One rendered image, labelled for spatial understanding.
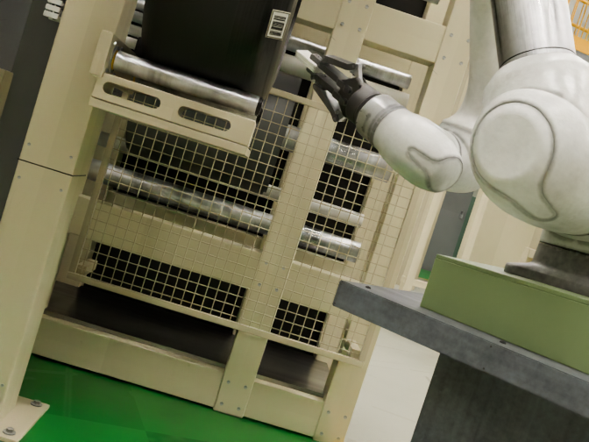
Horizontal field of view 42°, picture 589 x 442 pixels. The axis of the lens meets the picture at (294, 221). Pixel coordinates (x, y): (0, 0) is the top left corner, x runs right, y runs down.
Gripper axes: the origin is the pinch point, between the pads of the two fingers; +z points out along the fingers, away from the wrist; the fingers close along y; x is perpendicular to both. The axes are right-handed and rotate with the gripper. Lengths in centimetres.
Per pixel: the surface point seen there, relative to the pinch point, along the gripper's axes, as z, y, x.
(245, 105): 13.0, 17.7, -2.3
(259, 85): 16.4, 14.7, 2.7
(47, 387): 29, 116, -31
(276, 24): 12.4, -1.9, -0.9
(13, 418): 9, 100, -48
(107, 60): 32.3, 16.6, -27.0
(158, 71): 27.3, 16.6, -17.3
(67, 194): 29, 49, -33
